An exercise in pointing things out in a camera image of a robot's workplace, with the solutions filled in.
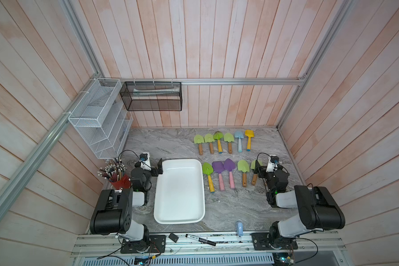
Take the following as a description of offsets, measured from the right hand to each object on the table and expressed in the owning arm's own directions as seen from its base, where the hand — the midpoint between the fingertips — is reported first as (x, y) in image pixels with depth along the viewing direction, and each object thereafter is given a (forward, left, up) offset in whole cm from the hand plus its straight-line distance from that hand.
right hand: (265, 159), depth 91 cm
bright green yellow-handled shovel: (+24, +24, -7) cm, 35 cm away
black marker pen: (-39, +35, -9) cm, 53 cm away
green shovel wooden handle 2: (+24, +31, -9) cm, 40 cm away
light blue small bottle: (-34, +18, -8) cm, 39 cm away
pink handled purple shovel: (0, +26, -8) cm, 27 cm away
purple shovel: (+2, +19, -10) cm, 21 cm away
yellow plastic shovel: (+28, +2, -9) cm, 29 cm away
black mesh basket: (+37, +68, +17) cm, 79 cm away
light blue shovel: (+27, +9, -8) cm, 30 cm away
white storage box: (-19, +48, -7) cm, 52 cm away
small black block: (-38, +49, -9) cm, 63 cm away
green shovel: (+24, +17, -9) cm, 31 cm away
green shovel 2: (+1, +11, -8) cm, 13 cm away
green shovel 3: (-10, +8, -1) cm, 12 cm away
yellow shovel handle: (-3, +32, -6) cm, 33 cm away
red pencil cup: (-15, +78, +9) cm, 80 cm away
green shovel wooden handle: (+21, +38, -8) cm, 44 cm away
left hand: (-2, +63, +1) cm, 63 cm away
